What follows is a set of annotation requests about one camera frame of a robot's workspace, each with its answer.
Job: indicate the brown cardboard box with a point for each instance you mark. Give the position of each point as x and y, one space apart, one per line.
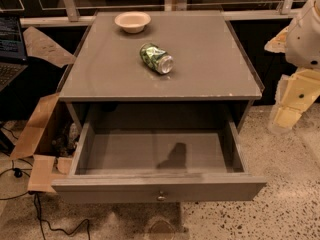
50 138

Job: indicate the open laptop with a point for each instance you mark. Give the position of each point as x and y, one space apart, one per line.
13 54

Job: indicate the open grey top drawer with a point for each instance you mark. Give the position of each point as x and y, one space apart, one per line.
133 166

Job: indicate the white paper bowl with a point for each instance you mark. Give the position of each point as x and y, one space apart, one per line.
132 22

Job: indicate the brown paper sheet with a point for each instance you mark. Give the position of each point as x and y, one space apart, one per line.
41 46

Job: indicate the grey cabinet with top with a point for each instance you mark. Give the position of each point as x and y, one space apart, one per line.
208 63

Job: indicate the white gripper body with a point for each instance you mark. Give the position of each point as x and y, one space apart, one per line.
304 45

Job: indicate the green soda can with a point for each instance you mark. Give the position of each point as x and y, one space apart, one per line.
156 58

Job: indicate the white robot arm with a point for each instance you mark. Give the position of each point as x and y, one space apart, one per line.
300 42

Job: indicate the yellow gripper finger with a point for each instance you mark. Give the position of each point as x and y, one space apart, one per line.
278 43
294 96

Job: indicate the round metal drawer knob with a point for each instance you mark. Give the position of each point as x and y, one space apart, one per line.
161 197

